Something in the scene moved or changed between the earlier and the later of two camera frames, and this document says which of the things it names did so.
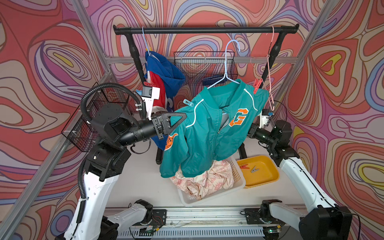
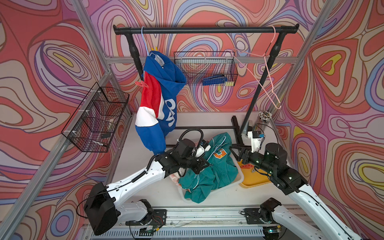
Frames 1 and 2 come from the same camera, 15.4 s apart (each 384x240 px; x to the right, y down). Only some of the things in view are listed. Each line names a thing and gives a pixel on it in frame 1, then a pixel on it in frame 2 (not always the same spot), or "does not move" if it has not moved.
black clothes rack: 281,30 does not move
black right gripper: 255,127 -> 245,152
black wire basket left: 79,130 does not move
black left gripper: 161,128 -> 199,168
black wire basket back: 206,68 does not move
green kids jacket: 218,119 -> 221,167
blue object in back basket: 209,81 does not move
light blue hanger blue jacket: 145,41 does not move
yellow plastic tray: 257,170 does not move
